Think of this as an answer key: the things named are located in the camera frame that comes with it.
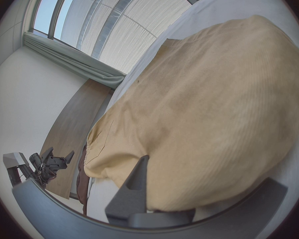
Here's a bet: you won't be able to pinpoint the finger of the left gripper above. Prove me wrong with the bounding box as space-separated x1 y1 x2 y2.
64 151 75 168
41 147 54 162

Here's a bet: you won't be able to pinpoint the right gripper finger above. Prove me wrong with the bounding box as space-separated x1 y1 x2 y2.
105 155 150 227

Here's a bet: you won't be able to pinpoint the tan shorts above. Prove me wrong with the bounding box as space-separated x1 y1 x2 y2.
83 15 299 212

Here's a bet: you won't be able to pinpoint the brown garment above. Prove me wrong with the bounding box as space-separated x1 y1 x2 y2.
76 145 91 216

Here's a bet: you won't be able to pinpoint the grey-green curtain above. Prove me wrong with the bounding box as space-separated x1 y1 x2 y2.
23 31 126 90

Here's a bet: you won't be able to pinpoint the window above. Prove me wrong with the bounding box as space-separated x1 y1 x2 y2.
32 0 240 76

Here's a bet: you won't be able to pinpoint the bed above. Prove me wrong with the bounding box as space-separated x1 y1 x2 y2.
40 0 299 224

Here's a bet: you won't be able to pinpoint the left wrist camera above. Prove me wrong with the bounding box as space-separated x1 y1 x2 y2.
29 153 42 168

